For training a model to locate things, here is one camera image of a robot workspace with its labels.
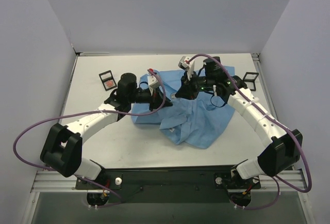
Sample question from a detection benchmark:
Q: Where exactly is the red maple leaf brooch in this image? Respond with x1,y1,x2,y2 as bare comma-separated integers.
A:
107,80,115,87

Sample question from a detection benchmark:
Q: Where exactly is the blue button-up shirt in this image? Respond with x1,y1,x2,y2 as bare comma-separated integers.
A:
131,70,235,149

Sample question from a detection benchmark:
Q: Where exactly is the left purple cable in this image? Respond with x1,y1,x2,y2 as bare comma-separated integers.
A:
13,68,167,208

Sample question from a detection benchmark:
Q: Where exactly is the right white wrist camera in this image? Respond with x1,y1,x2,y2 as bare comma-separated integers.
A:
178,56,195,81

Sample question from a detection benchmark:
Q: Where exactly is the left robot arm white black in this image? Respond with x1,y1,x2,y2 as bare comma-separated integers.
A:
40,70,172,189

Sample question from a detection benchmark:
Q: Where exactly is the right black rectangular frame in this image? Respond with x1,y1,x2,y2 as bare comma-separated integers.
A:
243,72,259,91

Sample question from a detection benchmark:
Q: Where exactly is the aluminium front rail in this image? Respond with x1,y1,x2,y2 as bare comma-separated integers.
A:
31,170,307,193

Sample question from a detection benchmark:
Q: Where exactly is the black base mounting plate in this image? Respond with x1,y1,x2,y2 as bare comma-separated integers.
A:
75,166,261,206

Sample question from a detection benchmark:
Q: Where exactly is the left black rectangular frame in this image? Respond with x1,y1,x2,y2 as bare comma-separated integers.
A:
99,70,117,91

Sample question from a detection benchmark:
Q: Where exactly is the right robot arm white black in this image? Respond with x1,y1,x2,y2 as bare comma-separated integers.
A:
175,56,302,184

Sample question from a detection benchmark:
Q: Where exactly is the purple cable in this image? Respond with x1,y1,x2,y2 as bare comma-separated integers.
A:
185,54,312,211
13,68,167,208

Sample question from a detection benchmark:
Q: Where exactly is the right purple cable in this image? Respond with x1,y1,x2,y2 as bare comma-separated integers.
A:
185,54,312,211

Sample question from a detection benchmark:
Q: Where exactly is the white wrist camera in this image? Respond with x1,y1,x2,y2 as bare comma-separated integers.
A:
178,56,195,81
147,69,160,96

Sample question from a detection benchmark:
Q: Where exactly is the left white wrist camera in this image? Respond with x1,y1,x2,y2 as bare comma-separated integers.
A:
147,69,160,96

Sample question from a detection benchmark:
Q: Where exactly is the black rectangular frame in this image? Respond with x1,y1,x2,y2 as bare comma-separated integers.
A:
243,72,259,91
99,70,117,91

